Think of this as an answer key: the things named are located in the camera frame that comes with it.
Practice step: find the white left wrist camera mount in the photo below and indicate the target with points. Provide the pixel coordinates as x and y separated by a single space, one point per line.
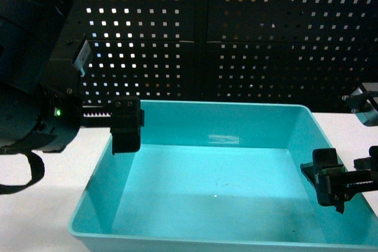
83 58

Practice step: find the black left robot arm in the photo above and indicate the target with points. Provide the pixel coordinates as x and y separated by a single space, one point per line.
30 30

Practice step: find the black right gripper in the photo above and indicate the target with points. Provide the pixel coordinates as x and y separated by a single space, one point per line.
333 184

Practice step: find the light teal plastic bin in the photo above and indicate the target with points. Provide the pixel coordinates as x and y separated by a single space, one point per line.
217 177

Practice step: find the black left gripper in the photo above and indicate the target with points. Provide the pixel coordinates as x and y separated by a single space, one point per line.
62 115

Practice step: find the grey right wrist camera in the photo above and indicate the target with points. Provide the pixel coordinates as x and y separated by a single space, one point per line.
363 103

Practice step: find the black perforated pegboard panel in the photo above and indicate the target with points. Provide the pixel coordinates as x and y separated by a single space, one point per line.
308 52

